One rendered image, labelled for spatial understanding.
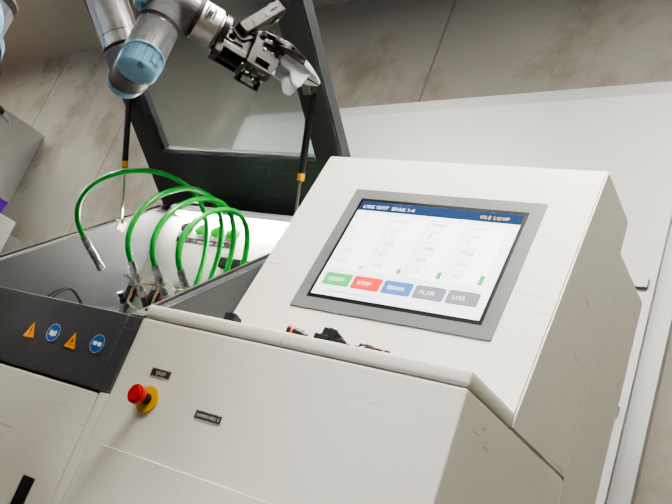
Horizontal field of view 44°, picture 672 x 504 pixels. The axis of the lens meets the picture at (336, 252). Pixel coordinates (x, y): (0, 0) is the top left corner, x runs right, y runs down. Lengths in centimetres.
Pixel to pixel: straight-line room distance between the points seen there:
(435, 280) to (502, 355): 24
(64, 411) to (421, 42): 303
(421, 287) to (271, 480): 54
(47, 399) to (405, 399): 78
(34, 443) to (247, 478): 51
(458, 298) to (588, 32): 233
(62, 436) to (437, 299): 77
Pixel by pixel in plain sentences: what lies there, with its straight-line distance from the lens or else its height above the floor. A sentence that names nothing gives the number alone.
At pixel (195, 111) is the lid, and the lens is 240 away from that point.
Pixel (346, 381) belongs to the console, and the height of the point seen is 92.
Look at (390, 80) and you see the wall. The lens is 426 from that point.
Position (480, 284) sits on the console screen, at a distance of 166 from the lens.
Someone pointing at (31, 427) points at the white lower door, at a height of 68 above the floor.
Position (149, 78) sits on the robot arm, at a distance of 150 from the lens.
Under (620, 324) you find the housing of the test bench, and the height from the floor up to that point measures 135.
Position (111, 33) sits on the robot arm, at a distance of 163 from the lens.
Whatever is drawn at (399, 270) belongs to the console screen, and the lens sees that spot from 175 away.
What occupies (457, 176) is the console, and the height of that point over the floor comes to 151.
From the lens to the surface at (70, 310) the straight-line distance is 184.
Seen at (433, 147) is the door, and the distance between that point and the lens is 375.
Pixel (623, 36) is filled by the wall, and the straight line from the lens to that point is 374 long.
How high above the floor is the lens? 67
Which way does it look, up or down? 19 degrees up
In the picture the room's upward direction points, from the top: 21 degrees clockwise
